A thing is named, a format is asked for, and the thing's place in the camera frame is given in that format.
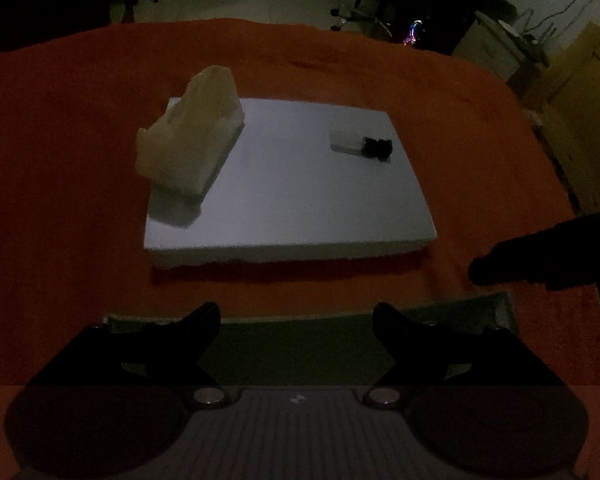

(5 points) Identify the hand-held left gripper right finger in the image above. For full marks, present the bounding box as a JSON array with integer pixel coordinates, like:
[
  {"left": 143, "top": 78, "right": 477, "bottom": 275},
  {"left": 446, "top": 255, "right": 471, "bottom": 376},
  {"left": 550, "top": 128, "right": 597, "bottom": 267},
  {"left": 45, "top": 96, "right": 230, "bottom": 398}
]
[{"left": 364, "top": 301, "right": 567, "bottom": 397}]

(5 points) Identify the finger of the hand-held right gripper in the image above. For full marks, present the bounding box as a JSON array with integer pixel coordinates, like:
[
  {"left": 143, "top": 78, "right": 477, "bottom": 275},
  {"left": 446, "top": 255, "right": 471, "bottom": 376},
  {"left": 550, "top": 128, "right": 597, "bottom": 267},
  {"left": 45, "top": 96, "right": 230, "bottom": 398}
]
[{"left": 467, "top": 209, "right": 600, "bottom": 292}]

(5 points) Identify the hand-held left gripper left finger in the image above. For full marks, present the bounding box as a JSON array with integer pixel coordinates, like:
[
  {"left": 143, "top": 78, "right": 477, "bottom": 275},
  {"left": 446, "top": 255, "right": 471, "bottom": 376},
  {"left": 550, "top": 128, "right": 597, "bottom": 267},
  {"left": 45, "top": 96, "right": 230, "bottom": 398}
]
[{"left": 25, "top": 301, "right": 222, "bottom": 397}]

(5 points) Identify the white foam board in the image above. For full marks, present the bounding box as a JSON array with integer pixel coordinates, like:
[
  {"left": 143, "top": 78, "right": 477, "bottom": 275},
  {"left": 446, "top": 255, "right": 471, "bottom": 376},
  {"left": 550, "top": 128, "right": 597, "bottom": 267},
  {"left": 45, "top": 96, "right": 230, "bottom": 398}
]
[{"left": 144, "top": 97, "right": 439, "bottom": 269}]

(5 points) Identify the small black toy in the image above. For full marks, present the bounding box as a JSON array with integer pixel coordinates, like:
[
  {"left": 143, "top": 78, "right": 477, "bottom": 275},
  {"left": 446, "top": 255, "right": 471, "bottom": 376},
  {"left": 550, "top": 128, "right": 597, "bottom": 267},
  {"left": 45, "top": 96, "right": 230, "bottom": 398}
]
[{"left": 360, "top": 136, "right": 394, "bottom": 162}]

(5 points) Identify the small translucent box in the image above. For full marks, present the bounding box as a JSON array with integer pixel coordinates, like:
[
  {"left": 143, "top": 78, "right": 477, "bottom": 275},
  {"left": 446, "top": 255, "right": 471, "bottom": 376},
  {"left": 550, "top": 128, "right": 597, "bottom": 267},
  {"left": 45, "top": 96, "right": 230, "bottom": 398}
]
[{"left": 329, "top": 129, "right": 365, "bottom": 154}]

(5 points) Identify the yellowish foam sponge block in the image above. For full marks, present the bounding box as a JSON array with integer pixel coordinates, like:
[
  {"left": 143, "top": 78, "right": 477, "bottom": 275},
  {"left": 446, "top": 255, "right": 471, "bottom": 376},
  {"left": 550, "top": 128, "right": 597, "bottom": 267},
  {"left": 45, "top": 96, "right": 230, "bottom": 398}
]
[{"left": 135, "top": 65, "right": 246, "bottom": 206}]

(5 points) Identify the yellow wooden furniture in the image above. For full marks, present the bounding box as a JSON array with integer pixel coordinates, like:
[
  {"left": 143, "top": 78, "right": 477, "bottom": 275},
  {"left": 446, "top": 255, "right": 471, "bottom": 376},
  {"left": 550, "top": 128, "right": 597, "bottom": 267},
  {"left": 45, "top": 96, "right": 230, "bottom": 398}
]
[{"left": 522, "top": 22, "right": 600, "bottom": 217}]

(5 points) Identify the orange blanket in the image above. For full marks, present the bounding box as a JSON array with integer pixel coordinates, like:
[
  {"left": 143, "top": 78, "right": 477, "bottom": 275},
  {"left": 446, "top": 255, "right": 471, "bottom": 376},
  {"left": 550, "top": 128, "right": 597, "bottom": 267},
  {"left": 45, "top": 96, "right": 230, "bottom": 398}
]
[{"left": 0, "top": 17, "right": 600, "bottom": 480}]

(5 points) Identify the white cabinet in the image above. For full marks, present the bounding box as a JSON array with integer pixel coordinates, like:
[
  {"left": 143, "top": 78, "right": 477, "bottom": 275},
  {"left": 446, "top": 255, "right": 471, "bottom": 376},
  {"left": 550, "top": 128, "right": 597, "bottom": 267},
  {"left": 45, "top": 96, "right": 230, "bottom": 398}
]
[{"left": 452, "top": 10, "right": 549, "bottom": 82}]

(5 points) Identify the colourful lit device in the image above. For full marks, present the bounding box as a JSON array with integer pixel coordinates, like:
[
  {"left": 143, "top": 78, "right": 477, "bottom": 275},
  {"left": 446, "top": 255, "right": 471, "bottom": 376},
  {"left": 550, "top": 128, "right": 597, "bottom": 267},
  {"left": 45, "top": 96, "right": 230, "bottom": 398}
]
[{"left": 402, "top": 20, "right": 427, "bottom": 47}]

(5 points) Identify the office chair base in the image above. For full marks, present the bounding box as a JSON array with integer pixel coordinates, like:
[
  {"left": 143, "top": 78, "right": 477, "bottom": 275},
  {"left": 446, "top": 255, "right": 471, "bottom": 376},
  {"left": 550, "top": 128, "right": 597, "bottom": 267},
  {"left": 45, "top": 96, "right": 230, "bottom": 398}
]
[{"left": 330, "top": 2, "right": 397, "bottom": 39}]

